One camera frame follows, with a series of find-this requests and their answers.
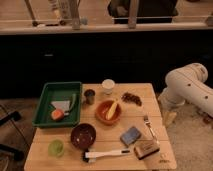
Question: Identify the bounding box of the small metal cup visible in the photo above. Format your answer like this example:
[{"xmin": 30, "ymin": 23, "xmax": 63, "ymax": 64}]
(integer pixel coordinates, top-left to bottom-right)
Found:
[{"xmin": 84, "ymin": 89, "xmax": 95, "ymax": 105}]

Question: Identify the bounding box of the brown grape bunch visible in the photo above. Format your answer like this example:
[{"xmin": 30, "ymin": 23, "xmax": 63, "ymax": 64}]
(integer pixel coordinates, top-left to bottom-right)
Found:
[{"xmin": 121, "ymin": 92, "xmax": 142, "ymax": 106}]

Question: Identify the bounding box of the metal fork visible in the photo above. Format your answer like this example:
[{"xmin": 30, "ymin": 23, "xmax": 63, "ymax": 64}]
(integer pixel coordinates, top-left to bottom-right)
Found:
[{"xmin": 143, "ymin": 115, "xmax": 159, "ymax": 144}]

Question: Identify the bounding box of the dark red bowl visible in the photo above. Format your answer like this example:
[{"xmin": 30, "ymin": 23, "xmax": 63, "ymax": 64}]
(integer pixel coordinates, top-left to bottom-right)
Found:
[{"xmin": 70, "ymin": 123, "xmax": 96, "ymax": 150}]

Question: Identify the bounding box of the wooden block eraser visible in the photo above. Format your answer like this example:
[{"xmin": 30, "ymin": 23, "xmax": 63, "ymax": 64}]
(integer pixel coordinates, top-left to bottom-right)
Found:
[{"xmin": 134, "ymin": 140, "xmax": 160, "ymax": 160}]

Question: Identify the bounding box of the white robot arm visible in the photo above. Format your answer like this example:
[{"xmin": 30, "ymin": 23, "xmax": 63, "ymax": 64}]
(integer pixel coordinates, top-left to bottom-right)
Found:
[{"xmin": 158, "ymin": 63, "xmax": 213, "ymax": 117}]

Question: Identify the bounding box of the white dish brush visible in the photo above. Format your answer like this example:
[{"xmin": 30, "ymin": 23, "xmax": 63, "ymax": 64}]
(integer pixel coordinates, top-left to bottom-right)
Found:
[{"xmin": 82, "ymin": 149, "xmax": 130, "ymax": 162}]

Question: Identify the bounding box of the orange clay bowl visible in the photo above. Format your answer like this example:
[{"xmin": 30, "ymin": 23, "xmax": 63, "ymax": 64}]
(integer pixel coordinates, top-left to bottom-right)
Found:
[{"xmin": 95, "ymin": 100, "xmax": 121, "ymax": 126}]

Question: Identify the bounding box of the green toy vegetable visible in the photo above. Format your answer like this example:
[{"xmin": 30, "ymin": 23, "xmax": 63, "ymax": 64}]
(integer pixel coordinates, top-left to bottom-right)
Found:
[{"xmin": 68, "ymin": 94, "xmax": 77, "ymax": 112}]

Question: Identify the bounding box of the blue sponge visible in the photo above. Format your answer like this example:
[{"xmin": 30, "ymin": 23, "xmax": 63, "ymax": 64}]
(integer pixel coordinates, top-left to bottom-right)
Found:
[{"xmin": 120, "ymin": 126, "xmax": 141, "ymax": 146}]

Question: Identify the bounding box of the grey cloth piece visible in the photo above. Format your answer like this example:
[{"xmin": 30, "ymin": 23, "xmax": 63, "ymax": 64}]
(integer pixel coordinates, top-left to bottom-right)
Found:
[{"xmin": 51, "ymin": 100, "xmax": 70, "ymax": 111}]

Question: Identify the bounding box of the small green cup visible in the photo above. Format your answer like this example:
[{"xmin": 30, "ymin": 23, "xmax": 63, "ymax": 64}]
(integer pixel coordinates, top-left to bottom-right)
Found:
[{"xmin": 48, "ymin": 139, "xmax": 64, "ymax": 157}]

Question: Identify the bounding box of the orange toy fruit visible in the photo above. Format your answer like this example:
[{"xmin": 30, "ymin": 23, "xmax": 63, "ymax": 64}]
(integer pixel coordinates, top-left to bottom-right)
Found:
[{"xmin": 51, "ymin": 109, "xmax": 64, "ymax": 121}]

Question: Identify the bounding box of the yellow banana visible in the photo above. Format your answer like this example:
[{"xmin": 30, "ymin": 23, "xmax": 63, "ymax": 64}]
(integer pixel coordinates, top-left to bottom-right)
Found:
[{"xmin": 106, "ymin": 101, "xmax": 118, "ymax": 120}]

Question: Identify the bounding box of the white paper cup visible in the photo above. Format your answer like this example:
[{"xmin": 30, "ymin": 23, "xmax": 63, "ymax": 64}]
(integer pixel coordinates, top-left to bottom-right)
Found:
[{"xmin": 102, "ymin": 79, "xmax": 115, "ymax": 95}]

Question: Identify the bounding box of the green plastic tray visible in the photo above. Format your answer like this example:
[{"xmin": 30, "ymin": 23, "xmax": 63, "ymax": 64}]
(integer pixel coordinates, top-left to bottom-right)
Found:
[{"xmin": 32, "ymin": 82, "xmax": 82, "ymax": 128}]

